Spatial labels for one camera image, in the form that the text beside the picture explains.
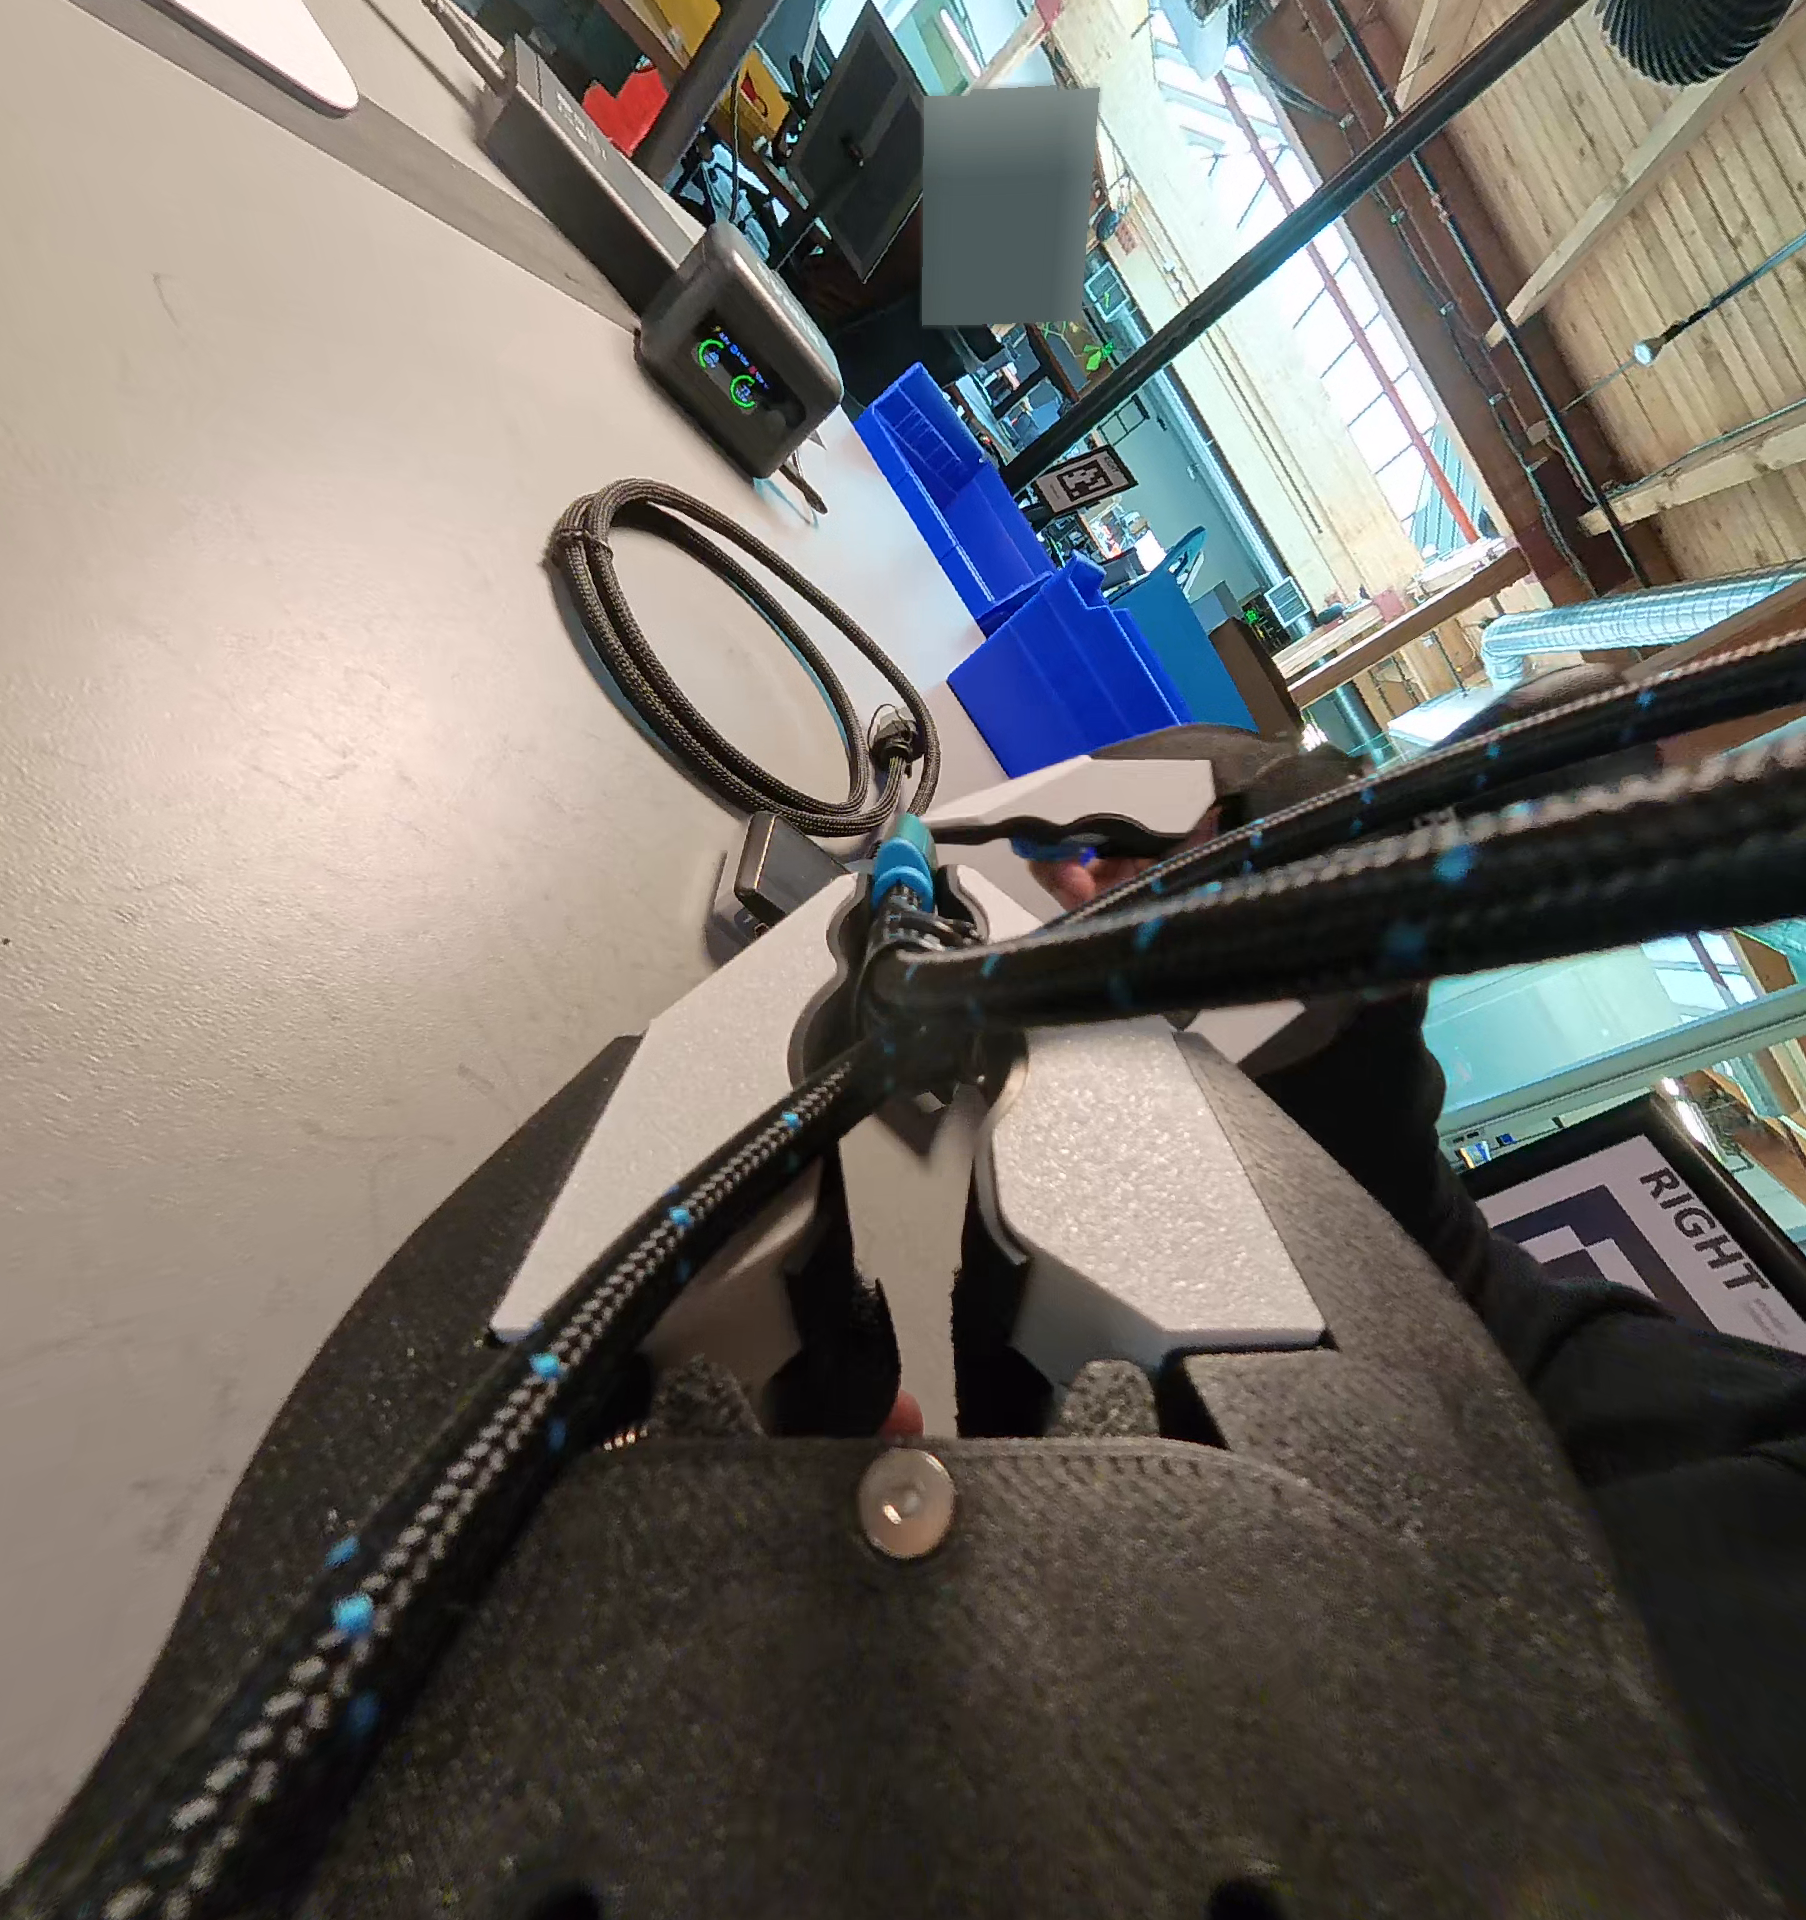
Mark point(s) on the grey metal pole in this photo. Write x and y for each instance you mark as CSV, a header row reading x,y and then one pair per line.
x,y
709,89

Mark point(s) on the person's right forearm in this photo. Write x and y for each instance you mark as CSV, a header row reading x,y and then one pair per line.
x,y
1414,1201

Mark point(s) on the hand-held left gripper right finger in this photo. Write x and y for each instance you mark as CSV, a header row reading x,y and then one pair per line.
x,y
1143,1201

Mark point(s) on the blue partition panel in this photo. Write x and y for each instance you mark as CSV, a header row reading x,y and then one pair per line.
x,y
1195,645

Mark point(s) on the brown cardboard box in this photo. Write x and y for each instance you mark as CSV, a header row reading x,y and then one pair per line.
x,y
1249,674

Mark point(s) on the black white marker tag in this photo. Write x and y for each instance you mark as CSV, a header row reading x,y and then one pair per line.
x,y
1083,482

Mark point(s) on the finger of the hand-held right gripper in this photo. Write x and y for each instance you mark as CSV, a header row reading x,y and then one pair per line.
x,y
1100,787
1264,1039

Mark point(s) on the red plastic bin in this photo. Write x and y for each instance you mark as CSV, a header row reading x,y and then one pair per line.
x,y
627,113

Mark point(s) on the black framed white sign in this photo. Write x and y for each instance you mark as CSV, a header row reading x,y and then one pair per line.
x,y
1670,1245

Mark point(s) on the wooden beam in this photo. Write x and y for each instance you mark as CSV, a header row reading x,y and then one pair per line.
x,y
1773,607

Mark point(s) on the black metal pole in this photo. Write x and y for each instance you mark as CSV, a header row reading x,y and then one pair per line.
x,y
1293,226

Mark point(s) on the person's black clothed torso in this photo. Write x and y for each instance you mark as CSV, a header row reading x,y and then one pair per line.
x,y
1745,1575

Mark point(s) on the black monitor on stand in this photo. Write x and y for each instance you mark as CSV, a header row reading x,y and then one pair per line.
x,y
857,136

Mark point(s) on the small yellow bin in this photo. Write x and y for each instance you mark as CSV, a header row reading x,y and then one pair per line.
x,y
678,16

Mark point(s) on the blue plastic bin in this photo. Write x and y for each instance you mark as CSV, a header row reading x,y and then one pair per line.
x,y
1068,674
965,525

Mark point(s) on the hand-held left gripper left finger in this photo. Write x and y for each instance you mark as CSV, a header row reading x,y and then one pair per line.
x,y
662,1094

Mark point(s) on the black power adapter brick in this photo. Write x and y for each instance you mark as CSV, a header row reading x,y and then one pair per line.
x,y
588,165

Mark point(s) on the dark grey power bank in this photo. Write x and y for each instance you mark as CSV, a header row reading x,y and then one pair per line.
x,y
753,286

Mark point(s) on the black hdmi switch box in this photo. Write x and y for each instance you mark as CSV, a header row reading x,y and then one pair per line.
x,y
782,863

